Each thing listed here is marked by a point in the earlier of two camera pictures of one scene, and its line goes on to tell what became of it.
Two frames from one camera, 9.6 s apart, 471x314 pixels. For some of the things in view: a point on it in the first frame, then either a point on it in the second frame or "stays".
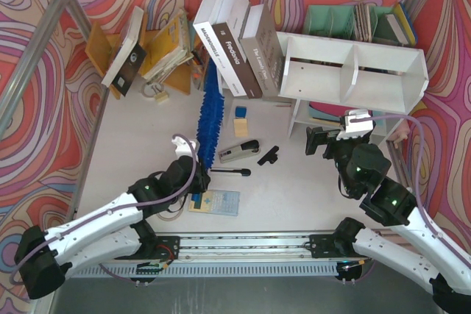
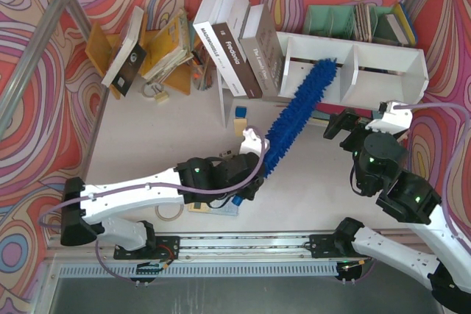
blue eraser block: x=241 y=112 stays
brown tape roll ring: x=171 y=219 stays
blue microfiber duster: x=211 y=118 to x=306 y=97
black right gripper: x=329 y=141 to x=350 y=130
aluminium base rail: x=229 y=254 stays
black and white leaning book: x=128 y=59 stays
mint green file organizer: x=363 y=23 stays
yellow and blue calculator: x=221 y=202 stays
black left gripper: x=201 y=182 to x=255 y=176
